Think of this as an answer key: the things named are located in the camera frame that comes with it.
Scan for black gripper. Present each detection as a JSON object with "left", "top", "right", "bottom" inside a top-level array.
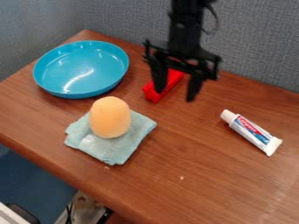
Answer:
[{"left": 144, "top": 22, "right": 220, "bottom": 102}]

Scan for white toothpaste tube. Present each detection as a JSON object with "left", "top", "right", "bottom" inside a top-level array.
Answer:
[{"left": 220, "top": 109, "right": 283, "bottom": 157}]

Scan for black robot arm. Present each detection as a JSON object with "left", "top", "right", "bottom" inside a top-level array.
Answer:
[{"left": 142, "top": 0, "right": 221, "bottom": 103}]

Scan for blue plate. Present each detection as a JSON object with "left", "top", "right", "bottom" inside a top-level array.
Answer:
[{"left": 32, "top": 40, "right": 129, "bottom": 99}]

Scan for red plastic block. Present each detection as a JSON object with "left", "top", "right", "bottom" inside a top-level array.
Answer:
[{"left": 142, "top": 69, "right": 184, "bottom": 103}]

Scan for orange egg-shaped sponge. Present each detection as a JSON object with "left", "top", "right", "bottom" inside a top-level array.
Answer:
[{"left": 88, "top": 96, "right": 130, "bottom": 138}]

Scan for light blue folded cloth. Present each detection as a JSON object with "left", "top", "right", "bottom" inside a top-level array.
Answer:
[{"left": 64, "top": 111, "right": 156, "bottom": 165}]

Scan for beige object under table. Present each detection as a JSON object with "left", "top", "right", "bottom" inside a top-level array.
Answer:
[{"left": 68, "top": 192, "right": 105, "bottom": 224}]

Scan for white object bottom left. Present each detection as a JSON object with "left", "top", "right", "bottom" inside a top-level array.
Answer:
[{"left": 0, "top": 202, "right": 26, "bottom": 224}]

